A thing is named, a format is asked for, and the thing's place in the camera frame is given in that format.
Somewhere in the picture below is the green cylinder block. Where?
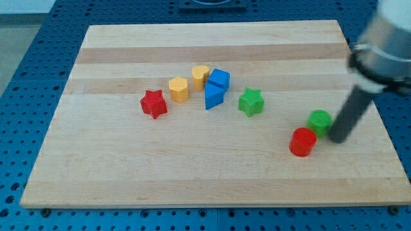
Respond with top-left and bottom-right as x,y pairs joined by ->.
306,110 -> 332,138

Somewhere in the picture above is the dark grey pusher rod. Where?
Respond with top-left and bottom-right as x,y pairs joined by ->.
328,85 -> 376,144

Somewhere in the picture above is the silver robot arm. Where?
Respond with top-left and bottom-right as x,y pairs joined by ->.
348,0 -> 410,96

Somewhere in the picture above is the green star block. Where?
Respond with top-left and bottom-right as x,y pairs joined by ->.
238,87 -> 265,117

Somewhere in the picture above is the red star block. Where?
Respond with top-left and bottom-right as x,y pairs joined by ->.
140,90 -> 168,119

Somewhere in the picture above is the blue triangle block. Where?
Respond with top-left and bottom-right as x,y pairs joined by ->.
205,83 -> 225,110

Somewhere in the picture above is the wooden board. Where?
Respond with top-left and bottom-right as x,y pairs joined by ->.
21,20 -> 410,209

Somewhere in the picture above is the yellow hexagon block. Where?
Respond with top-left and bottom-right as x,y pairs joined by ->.
168,77 -> 189,103

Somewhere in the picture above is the blue cube block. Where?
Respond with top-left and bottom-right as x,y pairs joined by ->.
207,69 -> 231,92

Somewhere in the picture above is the yellow heart block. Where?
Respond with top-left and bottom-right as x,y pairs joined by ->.
191,65 -> 210,90

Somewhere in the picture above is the red cylinder block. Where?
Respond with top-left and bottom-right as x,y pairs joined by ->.
288,127 -> 317,157

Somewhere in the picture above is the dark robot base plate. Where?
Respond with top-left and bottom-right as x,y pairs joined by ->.
176,0 -> 248,10

